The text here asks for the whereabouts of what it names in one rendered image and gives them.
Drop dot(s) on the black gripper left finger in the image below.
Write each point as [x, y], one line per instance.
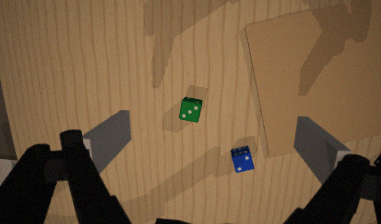
[26, 192]

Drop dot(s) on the tan mat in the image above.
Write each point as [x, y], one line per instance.
[324, 64]

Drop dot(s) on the green die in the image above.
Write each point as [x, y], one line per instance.
[190, 109]

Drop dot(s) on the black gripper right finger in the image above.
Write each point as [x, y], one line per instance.
[347, 177]

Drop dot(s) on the blue die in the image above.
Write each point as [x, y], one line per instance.
[242, 159]

